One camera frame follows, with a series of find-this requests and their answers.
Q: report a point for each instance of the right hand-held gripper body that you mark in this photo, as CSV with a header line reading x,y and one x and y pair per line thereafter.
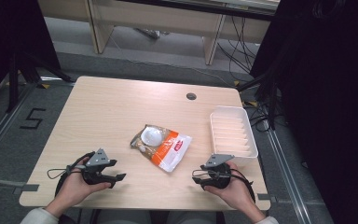
x,y
217,175

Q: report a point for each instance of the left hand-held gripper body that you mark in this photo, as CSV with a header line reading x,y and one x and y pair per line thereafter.
x,y
97,159

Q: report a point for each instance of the person's right hand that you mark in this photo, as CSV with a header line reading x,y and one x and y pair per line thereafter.
x,y
234,191

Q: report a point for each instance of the person's left hand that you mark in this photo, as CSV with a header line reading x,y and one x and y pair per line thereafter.
x,y
74,188

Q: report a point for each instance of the orange and white snack bag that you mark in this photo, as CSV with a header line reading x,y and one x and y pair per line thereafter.
x,y
164,149

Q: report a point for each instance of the white plastic bin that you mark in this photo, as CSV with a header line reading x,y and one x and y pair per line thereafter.
x,y
233,133

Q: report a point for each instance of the person's legs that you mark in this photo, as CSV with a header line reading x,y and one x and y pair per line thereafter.
x,y
155,217

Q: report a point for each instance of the black metal stand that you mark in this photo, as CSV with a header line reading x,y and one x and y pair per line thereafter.
x,y
270,93

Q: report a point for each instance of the black tripod stand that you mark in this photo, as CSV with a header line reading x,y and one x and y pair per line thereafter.
x,y
15,77

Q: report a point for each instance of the black curtain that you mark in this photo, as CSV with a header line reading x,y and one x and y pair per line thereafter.
x,y
9,37
329,93

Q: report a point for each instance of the light wooden desk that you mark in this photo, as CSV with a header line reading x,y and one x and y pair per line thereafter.
x,y
155,18

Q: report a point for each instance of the metal floor rail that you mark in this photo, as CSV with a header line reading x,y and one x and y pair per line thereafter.
x,y
0,130
287,174

